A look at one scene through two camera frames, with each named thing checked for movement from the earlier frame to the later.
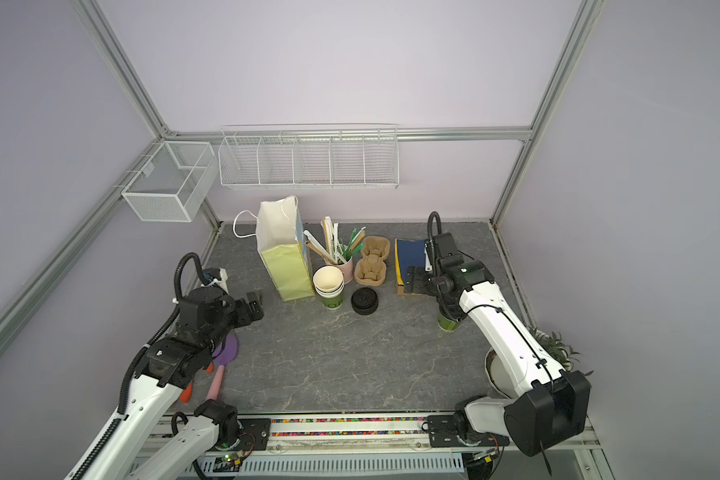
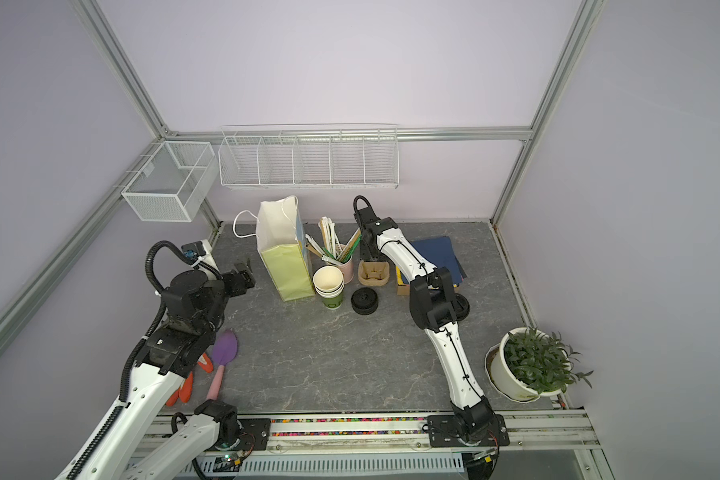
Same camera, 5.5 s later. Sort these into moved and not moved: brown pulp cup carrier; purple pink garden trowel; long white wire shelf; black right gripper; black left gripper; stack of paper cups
Moved: black left gripper; black right gripper
Not moved: stack of paper cups; purple pink garden trowel; brown pulp cup carrier; long white wire shelf
